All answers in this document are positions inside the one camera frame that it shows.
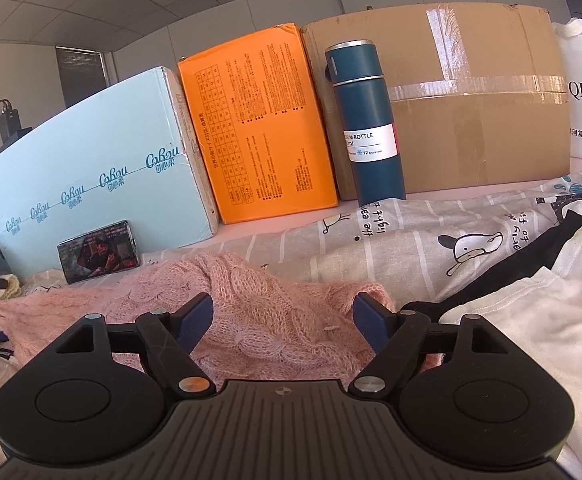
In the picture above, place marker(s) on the white garment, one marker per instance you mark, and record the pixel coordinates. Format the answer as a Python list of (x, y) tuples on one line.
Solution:
[(546, 320)]

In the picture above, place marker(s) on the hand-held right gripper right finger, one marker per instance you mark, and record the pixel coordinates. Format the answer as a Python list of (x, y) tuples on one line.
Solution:
[(371, 326)]

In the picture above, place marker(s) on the dark blue vacuum bottle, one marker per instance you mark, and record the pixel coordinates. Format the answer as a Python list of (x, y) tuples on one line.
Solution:
[(371, 170)]

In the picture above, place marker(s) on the pink knit sweater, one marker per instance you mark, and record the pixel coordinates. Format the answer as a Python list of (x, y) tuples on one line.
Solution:
[(271, 310)]

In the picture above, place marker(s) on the smartphone with lit screen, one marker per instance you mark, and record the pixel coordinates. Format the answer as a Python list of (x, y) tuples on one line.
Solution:
[(98, 257)]

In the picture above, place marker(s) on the grey printed bed sheet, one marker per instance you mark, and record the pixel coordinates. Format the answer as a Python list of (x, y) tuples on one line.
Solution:
[(396, 240)]

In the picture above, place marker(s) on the window with blinds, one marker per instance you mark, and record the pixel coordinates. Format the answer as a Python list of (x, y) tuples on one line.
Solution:
[(82, 70)]

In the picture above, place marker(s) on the orange cardboard box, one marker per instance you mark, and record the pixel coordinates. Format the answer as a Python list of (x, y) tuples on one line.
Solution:
[(266, 125)]

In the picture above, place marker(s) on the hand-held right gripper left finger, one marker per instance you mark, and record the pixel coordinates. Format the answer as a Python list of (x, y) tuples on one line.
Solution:
[(198, 321)]

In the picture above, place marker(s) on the cream knit cloth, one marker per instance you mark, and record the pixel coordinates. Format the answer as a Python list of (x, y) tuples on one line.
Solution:
[(18, 287)]

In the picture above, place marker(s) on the light blue cardboard box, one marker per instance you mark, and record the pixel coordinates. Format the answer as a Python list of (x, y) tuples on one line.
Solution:
[(96, 150)]

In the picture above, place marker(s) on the black garment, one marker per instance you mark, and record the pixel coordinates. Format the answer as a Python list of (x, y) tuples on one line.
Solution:
[(536, 255)]

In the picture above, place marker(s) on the brown taped cardboard box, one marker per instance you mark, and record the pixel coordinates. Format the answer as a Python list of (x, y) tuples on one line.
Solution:
[(471, 135)]

